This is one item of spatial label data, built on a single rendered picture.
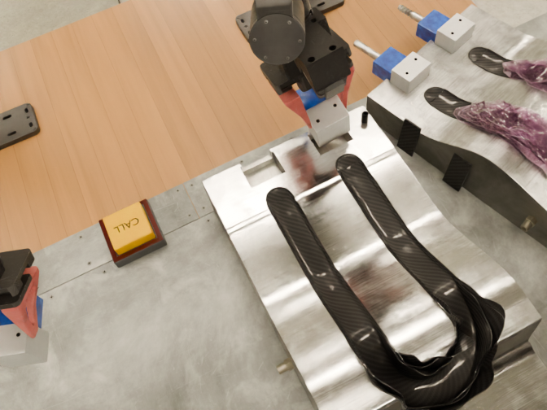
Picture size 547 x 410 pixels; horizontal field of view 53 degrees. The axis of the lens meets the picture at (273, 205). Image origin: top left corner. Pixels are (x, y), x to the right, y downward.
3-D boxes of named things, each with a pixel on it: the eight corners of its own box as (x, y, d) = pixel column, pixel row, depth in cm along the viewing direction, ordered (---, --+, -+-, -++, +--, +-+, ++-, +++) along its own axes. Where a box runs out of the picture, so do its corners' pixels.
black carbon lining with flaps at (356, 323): (260, 202, 76) (251, 167, 67) (360, 154, 78) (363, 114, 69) (395, 445, 60) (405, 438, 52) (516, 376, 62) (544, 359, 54)
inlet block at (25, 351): (17, 267, 72) (-6, 251, 67) (54, 261, 71) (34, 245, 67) (6, 368, 65) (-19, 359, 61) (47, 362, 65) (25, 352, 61)
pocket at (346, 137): (306, 146, 81) (305, 132, 78) (337, 131, 82) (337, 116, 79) (321, 168, 79) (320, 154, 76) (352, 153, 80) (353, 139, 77)
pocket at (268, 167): (241, 176, 80) (237, 163, 77) (273, 162, 81) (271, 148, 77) (254, 200, 78) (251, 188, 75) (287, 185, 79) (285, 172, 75)
